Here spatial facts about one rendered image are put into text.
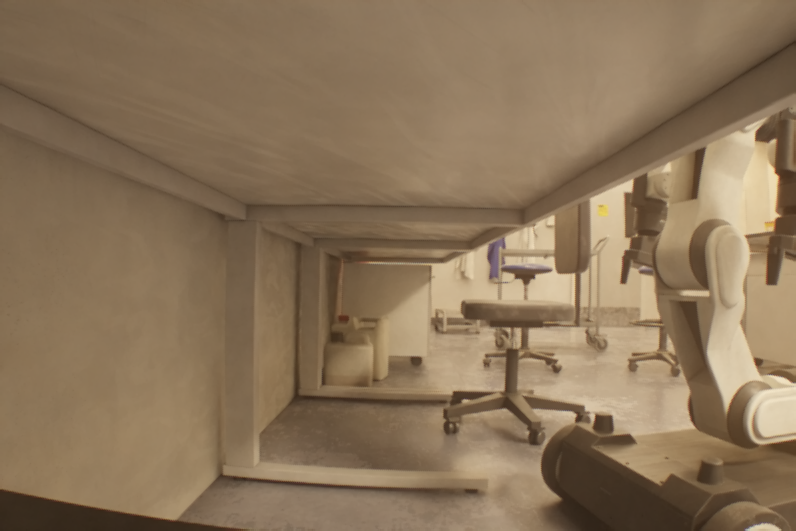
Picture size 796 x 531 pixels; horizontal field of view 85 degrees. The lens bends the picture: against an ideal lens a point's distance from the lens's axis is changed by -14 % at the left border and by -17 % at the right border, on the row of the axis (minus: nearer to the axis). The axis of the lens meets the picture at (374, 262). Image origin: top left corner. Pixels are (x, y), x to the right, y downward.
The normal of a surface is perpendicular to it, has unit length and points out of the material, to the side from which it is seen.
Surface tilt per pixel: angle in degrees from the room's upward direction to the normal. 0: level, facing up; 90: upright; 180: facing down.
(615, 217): 90
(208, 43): 180
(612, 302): 90
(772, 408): 90
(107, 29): 180
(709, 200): 90
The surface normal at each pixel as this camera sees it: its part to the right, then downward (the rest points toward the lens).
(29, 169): 1.00, 0.02
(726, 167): 0.07, 0.39
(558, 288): -0.06, -0.04
